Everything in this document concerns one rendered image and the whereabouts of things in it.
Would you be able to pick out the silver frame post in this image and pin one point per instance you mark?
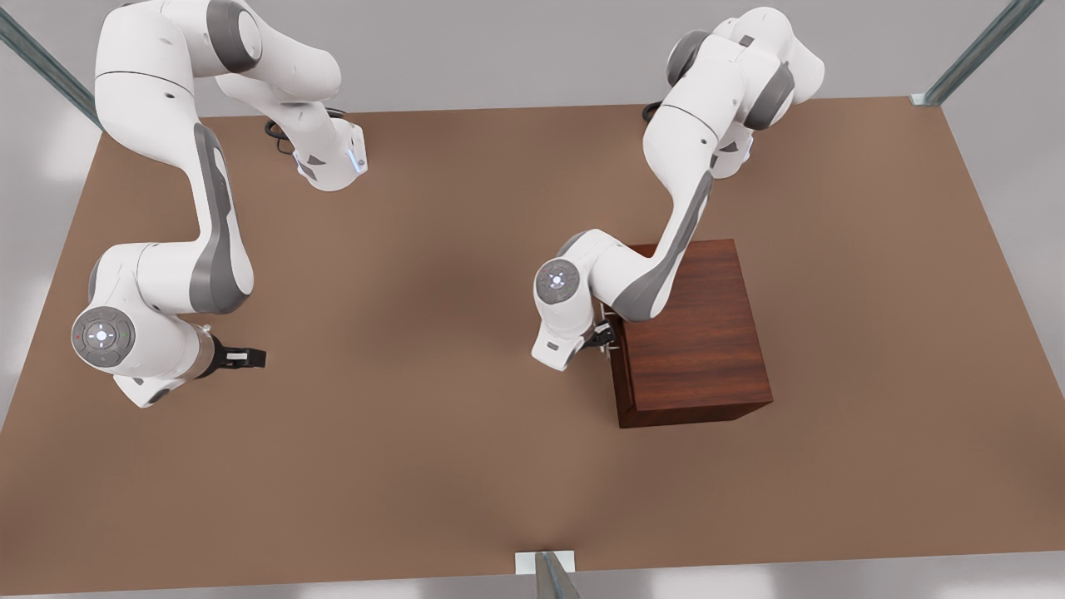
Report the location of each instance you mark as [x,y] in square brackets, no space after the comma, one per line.
[46,62]
[551,574]
[973,54]

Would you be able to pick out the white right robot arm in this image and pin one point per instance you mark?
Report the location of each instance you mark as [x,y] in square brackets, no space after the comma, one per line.
[158,91]

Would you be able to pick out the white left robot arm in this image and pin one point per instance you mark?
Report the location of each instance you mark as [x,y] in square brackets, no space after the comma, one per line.
[691,141]

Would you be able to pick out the dark wooden cabinet box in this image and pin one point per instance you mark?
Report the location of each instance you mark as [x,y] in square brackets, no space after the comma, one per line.
[699,333]

